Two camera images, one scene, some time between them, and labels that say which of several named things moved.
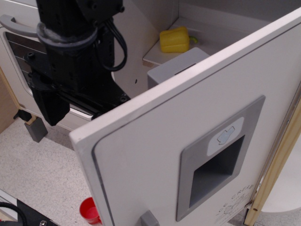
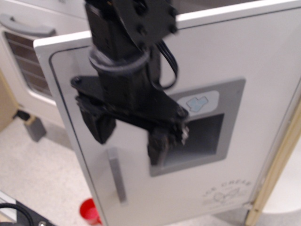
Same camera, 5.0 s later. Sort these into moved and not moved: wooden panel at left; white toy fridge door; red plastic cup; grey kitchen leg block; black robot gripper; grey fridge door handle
Moved: black robot gripper; grey fridge door handle; white toy fridge door
Not moved: wooden panel at left; red plastic cup; grey kitchen leg block
